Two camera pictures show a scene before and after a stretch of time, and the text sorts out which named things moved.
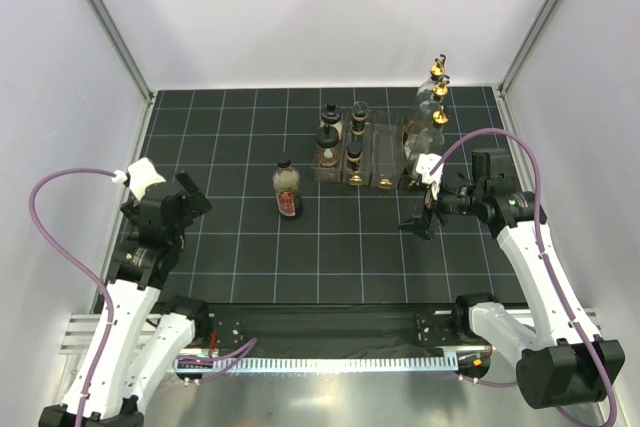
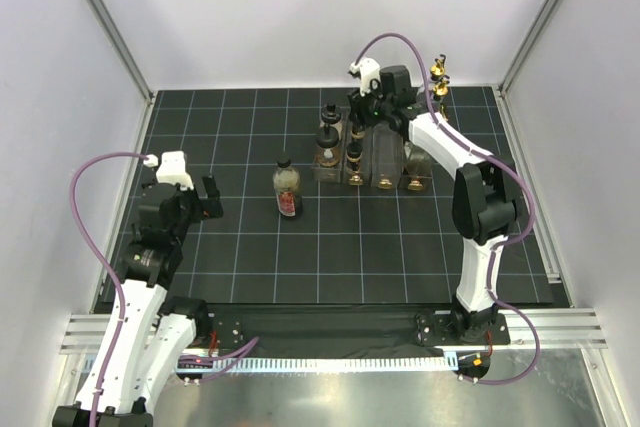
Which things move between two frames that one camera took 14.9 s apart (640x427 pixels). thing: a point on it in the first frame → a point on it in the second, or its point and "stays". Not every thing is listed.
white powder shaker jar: x=330 y=116 stays
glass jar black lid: x=327 y=138 stays
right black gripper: x=417 y=225 → x=358 y=116
